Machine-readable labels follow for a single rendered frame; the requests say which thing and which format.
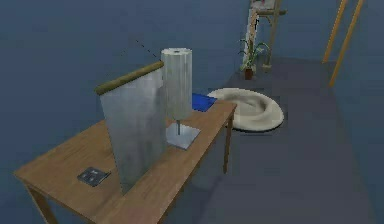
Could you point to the white cylinder lamp silver base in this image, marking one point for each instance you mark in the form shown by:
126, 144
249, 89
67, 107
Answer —
177, 86

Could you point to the cream round floor cushion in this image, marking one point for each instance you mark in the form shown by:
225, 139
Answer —
256, 110

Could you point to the green house plant brown pot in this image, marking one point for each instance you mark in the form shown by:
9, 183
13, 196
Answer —
250, 60

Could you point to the brown wooden table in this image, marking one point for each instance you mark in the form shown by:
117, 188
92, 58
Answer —
83, 150

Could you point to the dark grey remote control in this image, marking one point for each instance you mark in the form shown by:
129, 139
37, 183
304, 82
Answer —
93, 176

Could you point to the yellow wooden pole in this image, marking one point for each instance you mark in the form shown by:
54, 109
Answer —
346, 43
334, 30

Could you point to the grey panel with wooden rail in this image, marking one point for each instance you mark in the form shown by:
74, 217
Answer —
136, 126

